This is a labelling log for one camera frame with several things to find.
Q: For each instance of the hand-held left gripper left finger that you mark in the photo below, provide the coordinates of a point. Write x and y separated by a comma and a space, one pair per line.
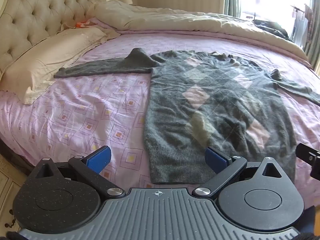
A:
98, 158

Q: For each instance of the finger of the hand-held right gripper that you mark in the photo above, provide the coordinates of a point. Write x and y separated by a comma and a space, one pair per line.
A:
308, 157

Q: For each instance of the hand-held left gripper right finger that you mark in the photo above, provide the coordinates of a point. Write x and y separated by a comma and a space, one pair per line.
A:
215, 158

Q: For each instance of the grey argyle sweater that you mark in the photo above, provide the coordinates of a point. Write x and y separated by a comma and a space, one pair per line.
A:
212, 105

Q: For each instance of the dark clothes pile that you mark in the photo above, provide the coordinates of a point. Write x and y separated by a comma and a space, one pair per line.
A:
273, 30

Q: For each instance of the drying rack with clothes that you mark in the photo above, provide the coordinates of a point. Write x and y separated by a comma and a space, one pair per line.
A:
301, 25

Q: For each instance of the pink patterned bed sheet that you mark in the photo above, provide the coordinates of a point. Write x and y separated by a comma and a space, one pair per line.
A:
87, 110

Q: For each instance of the white ornate nightstand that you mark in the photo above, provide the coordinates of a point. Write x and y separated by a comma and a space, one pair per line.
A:
10, 187

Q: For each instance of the cream pillow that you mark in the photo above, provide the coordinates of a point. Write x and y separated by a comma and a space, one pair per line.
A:
50, 57

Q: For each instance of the orange cloth item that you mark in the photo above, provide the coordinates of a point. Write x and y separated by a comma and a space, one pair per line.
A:
81, 24

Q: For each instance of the beige duvet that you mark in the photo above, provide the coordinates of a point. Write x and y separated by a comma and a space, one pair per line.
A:
175, 21

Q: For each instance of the cream tufted headboard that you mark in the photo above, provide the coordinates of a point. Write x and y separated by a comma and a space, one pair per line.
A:
37, 10

